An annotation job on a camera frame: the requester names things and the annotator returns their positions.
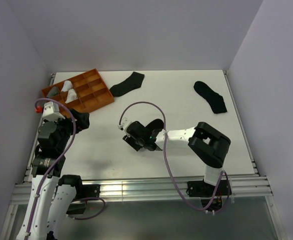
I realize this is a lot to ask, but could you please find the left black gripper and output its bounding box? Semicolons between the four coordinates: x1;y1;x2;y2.
48;108;89;152

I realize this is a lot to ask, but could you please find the black sock with white stripes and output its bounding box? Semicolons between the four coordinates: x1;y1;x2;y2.
146;118;164;132

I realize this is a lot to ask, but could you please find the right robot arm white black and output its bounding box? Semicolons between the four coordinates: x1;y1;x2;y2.
118;118;231;195

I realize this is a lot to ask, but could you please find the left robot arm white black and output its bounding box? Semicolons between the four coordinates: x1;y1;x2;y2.
16;109;90;240

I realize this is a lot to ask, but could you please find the lower white rolled sock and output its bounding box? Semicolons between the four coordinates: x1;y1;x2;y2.
64;89;78;104

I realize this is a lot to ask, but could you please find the white rolled sock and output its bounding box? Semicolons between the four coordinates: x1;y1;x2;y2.
64;89;78;104
61;80;73;92

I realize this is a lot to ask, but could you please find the grey rolled sock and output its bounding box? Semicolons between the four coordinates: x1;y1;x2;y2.
46;86;60;99

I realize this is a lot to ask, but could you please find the black sock top centre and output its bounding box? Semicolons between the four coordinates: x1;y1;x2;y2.
109;71;145;97

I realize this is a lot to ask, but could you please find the upper white rolled sock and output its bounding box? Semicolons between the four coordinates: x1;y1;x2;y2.
61;80;73;92

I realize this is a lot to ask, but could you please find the orange compartment tray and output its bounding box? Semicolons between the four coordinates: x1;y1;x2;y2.
41;68;115;113

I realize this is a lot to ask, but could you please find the black sock top right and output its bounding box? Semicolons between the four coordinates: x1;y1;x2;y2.
193;81;227;114

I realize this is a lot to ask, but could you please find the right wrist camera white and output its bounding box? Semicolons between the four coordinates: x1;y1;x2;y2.
118;117;132;131

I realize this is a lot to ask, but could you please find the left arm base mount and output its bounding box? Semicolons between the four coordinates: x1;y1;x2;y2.
66;184;101;215

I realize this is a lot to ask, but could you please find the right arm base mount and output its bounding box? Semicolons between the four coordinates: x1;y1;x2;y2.
186;179;232;199

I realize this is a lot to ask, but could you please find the aluminium frame rail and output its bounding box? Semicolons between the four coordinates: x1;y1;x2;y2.
1;72;287;240

